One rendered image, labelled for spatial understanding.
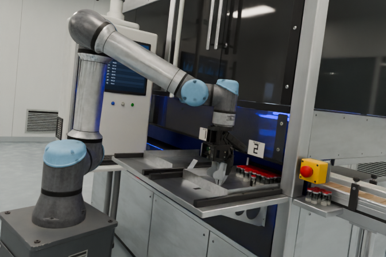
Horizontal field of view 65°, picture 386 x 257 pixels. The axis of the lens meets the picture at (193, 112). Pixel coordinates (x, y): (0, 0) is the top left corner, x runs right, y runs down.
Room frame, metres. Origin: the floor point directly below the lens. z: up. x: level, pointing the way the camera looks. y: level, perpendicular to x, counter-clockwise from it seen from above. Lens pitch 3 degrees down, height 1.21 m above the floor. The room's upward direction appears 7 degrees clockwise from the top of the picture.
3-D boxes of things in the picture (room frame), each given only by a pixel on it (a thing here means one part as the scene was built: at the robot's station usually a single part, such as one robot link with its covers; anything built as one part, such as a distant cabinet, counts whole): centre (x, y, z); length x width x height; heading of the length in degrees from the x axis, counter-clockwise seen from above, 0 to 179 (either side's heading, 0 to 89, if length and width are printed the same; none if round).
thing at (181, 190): (1.28, -0.04, 0.87); 0.70 x 0.48 x 0.02; 37
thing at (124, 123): (1.78, 0.51, 1.19); 0.50 x 0.19 x 0.78; 127
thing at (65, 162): (0.92, 0.37, 0.96); 0.13 x 0.12 x 0.14; 178
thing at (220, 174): (1.01, -0.11, 0.95); 0.06 x 0.03 x 0.09; 127
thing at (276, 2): (1.31, -0.23, 1.50); 0.43 x 0.01 x 0.59; 37
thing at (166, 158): (1.45, 0.00, 0.90); 0.34 x 0.26 x 0.04; 127
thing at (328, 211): (1.06, -0.49, 0.87); 0.14 x 0.13 x 0.02; 127
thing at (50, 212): (0.91, 0.37, 0.84); 0.15 x 0.15 x 0.10
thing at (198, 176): (1.18, -0.20, 0.90); 0.34 x 0.26 x 0.04; 127
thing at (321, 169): (1.05, -0.45, 0.99); 0.08 x 0.07 x 0.07; 127
